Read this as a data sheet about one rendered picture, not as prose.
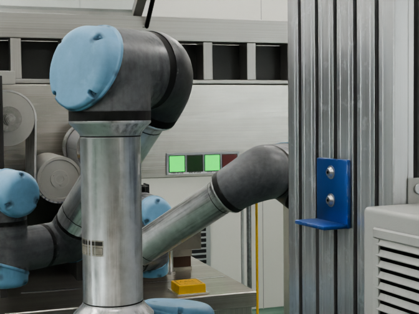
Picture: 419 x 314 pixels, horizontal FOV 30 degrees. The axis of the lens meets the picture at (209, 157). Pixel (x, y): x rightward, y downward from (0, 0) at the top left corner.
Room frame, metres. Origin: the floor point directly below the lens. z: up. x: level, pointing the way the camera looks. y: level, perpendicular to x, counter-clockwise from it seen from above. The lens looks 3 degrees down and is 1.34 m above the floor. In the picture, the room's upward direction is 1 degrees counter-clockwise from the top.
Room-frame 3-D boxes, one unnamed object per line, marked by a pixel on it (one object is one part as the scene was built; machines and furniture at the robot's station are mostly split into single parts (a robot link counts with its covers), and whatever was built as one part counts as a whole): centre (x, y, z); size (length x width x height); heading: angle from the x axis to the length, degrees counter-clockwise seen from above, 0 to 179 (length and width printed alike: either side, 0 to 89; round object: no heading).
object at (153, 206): (1.86, 0.14, 1.11); 0.11 x 0.08 x 0.09; 19
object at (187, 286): (1.93, 0.06, 0.91); 0.07 x 0.07 x 0.02; 19
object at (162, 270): (1.85, 0.15, 1.01); 0.11 x 0.08 x 0.11; 151
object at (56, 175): (2.18, 0.44, 1.17); 0.26 x 0.12 x 0.12; 19
